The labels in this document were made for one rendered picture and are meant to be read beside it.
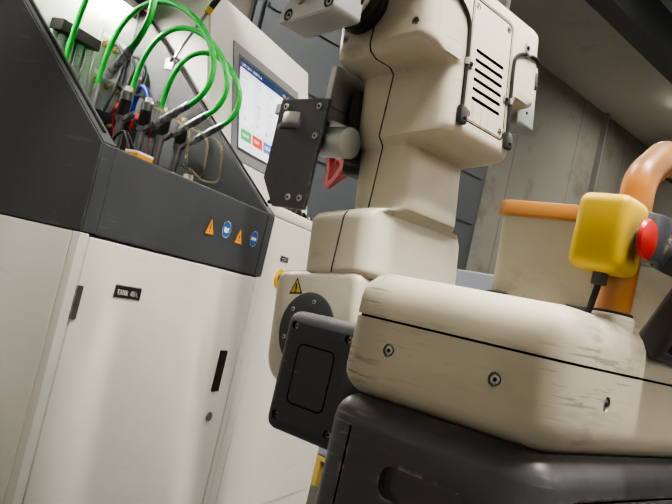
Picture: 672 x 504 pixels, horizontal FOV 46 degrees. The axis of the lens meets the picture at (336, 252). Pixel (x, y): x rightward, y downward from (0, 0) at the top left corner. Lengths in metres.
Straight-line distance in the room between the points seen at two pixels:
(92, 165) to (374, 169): 0.54
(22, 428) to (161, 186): 0.51
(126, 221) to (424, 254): 0.62
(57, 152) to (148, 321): 0.38
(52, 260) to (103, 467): 0.44
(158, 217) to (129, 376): 0.32
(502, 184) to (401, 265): 7.13
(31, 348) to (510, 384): 0.96
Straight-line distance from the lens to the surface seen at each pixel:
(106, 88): 2.24
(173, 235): 1.63
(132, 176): 1.50
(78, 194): 1.43
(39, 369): 1.44
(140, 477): 1.77
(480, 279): 3.46
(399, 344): 0.75
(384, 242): 1.04
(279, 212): 2.02
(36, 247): 1.47
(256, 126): 2.43
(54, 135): 1.49
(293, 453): 2.48
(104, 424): 1.60
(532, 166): 8.65
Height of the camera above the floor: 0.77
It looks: 4 degrees up
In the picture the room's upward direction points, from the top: 13 degrees clockwise
